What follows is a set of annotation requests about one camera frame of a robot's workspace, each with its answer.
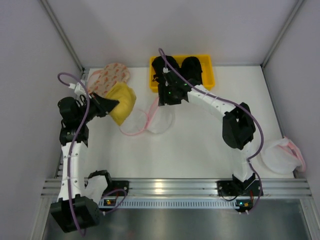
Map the yellow bra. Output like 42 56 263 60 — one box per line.
105 82 137 126

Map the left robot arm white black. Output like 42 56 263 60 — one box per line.
50 93 120 235

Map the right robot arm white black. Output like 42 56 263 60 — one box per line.
157 79 256 195

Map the patterned beige laundry bag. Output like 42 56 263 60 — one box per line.
87 62 131 97

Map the black bra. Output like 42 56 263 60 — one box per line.
151 55 203 85

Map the yellow plastic bin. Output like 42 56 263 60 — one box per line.
148 54 216 93

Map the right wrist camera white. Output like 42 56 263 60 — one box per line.
162 67 176 82

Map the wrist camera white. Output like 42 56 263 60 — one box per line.
68 80 88 97
162 67 176 82

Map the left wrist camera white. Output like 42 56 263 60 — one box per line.
68 80 88 97

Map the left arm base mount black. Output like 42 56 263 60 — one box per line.
103 179 129 197

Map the aluminium rail front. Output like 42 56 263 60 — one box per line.
40 177 312 198

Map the slotted cable duct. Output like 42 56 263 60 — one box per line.
98 197 252 210

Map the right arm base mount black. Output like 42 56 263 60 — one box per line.
217 179 264 197

